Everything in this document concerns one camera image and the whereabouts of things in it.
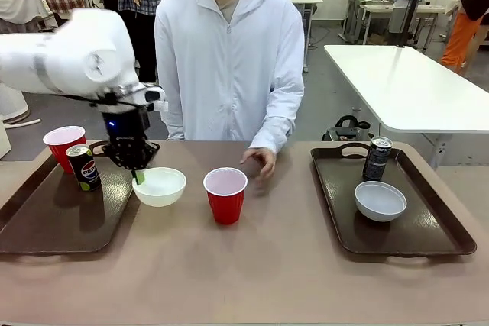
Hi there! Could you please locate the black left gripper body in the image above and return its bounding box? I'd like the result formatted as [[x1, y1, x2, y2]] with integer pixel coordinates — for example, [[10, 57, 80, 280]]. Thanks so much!
[[99, 106, 151, 150]]

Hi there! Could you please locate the white plastic bowl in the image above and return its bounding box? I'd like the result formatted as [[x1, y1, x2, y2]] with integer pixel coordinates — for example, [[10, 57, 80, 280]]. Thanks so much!
[[131, 166, 187, 208]]

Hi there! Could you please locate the black Pepsi can lime spot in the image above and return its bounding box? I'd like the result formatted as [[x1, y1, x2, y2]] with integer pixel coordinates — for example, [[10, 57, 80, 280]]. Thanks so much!
[[65, 144, 102, 192]]

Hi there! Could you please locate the red plastic cup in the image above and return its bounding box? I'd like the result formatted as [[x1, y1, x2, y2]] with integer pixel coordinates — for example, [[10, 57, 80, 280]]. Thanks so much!
[[42, 125, 87, 176], [202, 167, 248, 225]]

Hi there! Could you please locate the black Pepsi can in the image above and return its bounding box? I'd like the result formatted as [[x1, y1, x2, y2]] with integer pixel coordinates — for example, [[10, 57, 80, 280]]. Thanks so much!
[[361, 136, 394, 182]]

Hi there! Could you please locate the grey white bowl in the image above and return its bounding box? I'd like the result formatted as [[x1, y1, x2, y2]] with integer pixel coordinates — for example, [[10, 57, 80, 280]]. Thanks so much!
[[354, 181, 407, 223]]

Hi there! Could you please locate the person's right forearm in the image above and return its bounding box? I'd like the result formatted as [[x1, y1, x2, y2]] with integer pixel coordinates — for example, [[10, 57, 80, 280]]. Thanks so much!
[[164, 100, 187, 140]]

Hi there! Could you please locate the person's left forearm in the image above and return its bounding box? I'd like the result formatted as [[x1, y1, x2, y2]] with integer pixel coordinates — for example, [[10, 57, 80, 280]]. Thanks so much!
[[248, 85, 306, 155]]

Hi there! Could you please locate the person's left hand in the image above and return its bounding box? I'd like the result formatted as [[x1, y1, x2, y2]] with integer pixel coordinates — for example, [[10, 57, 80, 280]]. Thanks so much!
[[241, 147, 277, 182]]

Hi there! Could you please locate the brown plastic tray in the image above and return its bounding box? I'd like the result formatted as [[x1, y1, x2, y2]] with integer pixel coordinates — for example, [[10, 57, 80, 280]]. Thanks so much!
[[309, 142, 478, 256], [0, 140, 161, 255]]

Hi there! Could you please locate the white tube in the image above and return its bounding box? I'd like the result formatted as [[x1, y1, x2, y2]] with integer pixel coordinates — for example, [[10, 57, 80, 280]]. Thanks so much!
[[2, 118, 42, 127]]

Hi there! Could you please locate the person in white hoodie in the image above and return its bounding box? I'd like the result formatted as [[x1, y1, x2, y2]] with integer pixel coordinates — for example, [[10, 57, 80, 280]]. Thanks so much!
[[154, 0, 306, 155]]

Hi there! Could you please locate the black bag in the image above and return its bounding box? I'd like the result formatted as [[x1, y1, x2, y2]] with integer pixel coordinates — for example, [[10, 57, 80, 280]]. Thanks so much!
[[322, 115, 374, 143]]

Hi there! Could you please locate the white background table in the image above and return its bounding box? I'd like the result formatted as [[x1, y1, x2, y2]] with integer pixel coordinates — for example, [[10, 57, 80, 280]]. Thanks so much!
[[323, 44, 489, 169]]

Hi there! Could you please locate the white background workbench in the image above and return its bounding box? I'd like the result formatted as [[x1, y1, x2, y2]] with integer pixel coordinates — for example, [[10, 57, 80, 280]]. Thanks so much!
[[342, 0, 448, 45]]

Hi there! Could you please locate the black vertical pole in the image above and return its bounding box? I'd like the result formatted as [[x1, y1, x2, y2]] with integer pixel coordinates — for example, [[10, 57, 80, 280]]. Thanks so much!
[[397, 0, 429, 49]]

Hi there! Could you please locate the bystander in orange trousers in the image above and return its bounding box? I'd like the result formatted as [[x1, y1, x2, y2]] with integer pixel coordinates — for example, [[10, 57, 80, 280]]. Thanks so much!
[[441, 0, 489, 77]]

